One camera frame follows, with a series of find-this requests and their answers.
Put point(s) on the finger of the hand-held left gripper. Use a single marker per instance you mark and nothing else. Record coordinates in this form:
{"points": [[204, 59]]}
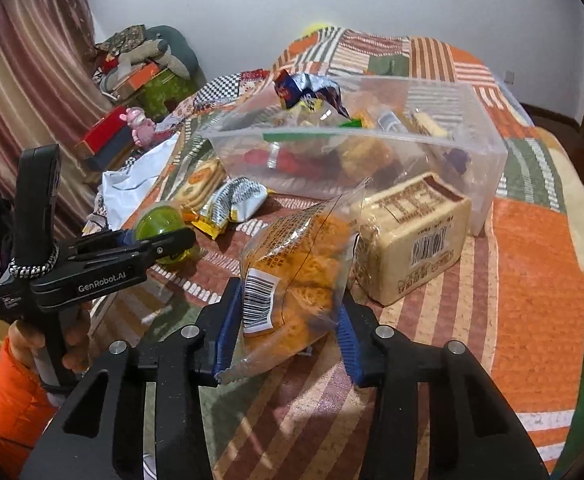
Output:
{"points": [[166, 242], [129, 237]]}

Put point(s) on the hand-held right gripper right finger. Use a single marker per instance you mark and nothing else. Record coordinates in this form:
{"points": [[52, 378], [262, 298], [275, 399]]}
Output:
{"points": [[349, 347]]}

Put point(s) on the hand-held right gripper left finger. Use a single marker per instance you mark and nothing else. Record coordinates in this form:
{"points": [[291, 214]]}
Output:
{"points": [[226, 330]]}

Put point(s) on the green plastic ball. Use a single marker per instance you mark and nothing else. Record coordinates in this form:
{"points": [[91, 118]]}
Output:
{"points": [[156, 222]]}

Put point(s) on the clear bag of orange snacks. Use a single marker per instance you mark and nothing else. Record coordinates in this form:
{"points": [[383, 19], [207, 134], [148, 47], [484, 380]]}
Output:
{"points": [[302, 270]]}

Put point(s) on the red snack packet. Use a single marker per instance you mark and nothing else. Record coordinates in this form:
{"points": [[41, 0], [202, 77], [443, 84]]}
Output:
{"points": [[292, 160]]}

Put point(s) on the blue white snack packet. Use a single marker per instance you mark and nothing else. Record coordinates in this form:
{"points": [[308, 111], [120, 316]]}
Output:
{"points": [[317, 87]]}

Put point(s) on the clear plastic storage box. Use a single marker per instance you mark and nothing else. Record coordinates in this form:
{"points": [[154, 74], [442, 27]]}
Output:
{"points": [[472, 150]]}

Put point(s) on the person's left forearm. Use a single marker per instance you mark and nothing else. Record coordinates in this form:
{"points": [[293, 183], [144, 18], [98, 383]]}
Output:
{"points": [[6, 410]]}

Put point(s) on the person's left hand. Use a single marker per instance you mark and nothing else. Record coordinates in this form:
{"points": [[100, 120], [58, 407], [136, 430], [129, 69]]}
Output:
{"points": [[76, 345]]}

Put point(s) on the white cloth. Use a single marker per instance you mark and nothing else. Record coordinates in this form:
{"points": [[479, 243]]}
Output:
{"points": [[131, 180]]}

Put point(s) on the round cracker packet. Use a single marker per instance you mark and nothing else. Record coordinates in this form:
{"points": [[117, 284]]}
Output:
{"points": [[199, 182]]}

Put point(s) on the yellow white snack packet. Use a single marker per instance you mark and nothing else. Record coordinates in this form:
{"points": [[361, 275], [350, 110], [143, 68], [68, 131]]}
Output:
{"points": [[231, 202]]}

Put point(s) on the red box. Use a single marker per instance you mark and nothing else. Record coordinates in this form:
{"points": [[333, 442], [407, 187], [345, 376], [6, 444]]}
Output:
{"points": [[104, 132]]}

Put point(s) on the pink plush toy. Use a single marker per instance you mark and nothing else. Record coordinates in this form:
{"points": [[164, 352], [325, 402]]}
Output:
{"points": [[139, 127]]}

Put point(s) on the beige cake packet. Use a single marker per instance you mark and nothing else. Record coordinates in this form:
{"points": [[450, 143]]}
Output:
{"points": [[412, 240]]}

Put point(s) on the striped curtain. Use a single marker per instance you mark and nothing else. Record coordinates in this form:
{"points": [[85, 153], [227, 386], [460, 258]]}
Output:
{"points": [[31, 75]]}

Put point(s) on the green patterned box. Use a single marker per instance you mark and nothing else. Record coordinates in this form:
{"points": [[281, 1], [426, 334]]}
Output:
{"points": [[164, 95]]}

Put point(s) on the orange box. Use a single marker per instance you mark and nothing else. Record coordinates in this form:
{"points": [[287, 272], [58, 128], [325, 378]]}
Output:
{"points": [[141, 77]]}

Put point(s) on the floral cloth bundle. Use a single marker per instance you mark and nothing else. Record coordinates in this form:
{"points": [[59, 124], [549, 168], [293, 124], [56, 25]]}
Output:
{"points": [[121, 37]]}

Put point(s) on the yellow hoop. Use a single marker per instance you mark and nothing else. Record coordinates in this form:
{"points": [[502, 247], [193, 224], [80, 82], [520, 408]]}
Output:
{"points": [[316, 29]]}

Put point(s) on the white wall socket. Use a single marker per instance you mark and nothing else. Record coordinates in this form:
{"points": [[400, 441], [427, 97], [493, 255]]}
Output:
{"points": [[509, 77]]}

